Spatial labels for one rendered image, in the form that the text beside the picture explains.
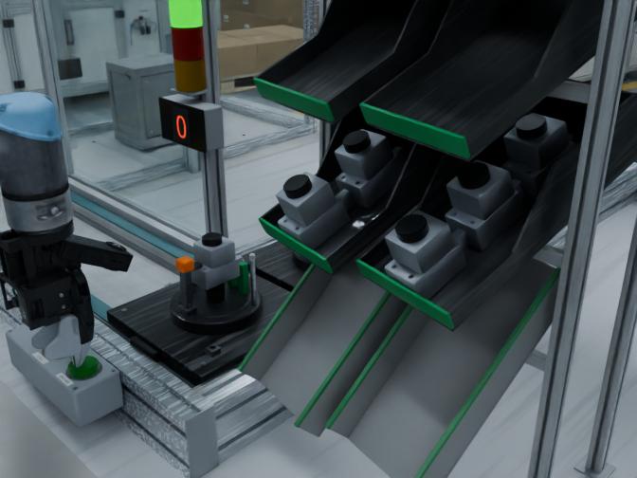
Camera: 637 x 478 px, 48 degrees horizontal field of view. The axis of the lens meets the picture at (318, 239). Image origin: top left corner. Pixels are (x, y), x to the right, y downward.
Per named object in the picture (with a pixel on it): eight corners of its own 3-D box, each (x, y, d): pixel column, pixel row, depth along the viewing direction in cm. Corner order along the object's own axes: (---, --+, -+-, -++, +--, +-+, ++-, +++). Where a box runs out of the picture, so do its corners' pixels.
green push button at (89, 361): (79, 388, 95) (76, 376, 94) (63, 375, 98) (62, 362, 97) (105, 375, 98) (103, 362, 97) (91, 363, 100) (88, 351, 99)
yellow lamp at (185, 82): (188, 93, 114) (185, 63, 112) (170, 88, 117) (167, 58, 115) (212, 88, 117) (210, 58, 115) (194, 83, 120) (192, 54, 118)
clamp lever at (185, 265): (185, 310, 104) (183, 263, 101) (177, 305, 105) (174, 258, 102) (205, 302, 106) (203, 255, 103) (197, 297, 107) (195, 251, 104)
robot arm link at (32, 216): (50, 174, 89) (83, 192, 84) (56, 209, 91) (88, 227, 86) (-10, 190, 85) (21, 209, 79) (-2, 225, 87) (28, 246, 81)
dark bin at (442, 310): (452, 333, 64) (432, 276, 60) (362, 276, 74) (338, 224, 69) (643, 155, 72) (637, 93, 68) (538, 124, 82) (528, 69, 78)
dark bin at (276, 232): (332, 277, 74) (306, 224, 69) (265, 233, 83) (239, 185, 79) (512, 125, 82) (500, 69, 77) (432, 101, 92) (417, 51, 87)
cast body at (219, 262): (206, 290, 104) (203, 248, 101) (188, 281, 107) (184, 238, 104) (250, 271, 109) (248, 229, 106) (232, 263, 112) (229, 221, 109)
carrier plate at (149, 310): (201, 389, 95) (200, 376, 94) (107, 321, 110) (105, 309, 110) (327, 321, 111) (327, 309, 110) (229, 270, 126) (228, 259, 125)
